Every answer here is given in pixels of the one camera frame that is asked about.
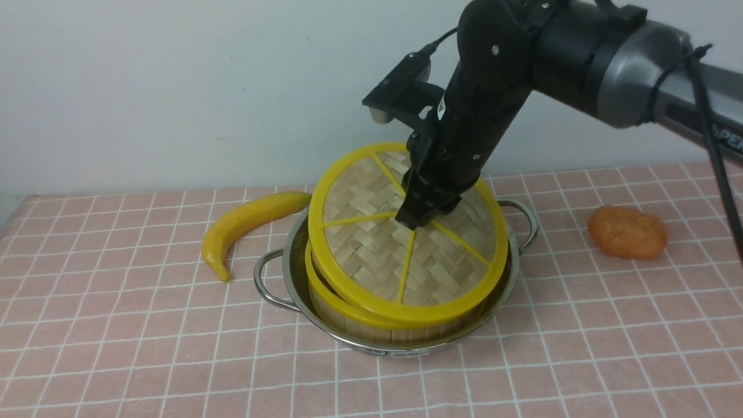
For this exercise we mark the black wrist camera on right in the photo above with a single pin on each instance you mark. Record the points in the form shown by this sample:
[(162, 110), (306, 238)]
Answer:
[(405, 92)]

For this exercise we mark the pink checkered tablecloth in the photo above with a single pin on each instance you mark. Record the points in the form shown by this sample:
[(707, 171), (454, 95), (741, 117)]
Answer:
[(107, 311)]

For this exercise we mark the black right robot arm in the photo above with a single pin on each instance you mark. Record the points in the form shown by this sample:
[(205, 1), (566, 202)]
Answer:
[(611, 63)]

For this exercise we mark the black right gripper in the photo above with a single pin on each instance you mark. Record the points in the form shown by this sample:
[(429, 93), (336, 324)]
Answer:
[(454, 144)]

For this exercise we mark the bamboo steamer basket yellow rim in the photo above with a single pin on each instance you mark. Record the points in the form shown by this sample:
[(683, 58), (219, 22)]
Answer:
[(352, 321)]

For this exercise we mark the woven bamboo steamer lid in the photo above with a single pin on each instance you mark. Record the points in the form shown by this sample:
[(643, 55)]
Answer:
[(429, 276)]

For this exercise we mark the stainless steel two-handled pot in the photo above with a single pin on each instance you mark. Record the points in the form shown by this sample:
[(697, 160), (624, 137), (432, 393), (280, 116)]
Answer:
[(297, 284)]

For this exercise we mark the orange-brown bread roll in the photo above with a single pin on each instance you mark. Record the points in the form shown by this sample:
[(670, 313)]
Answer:
[(627, 233)]

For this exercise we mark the yellow plastic banana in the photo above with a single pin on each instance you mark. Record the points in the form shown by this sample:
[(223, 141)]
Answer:
[(231, 226)]

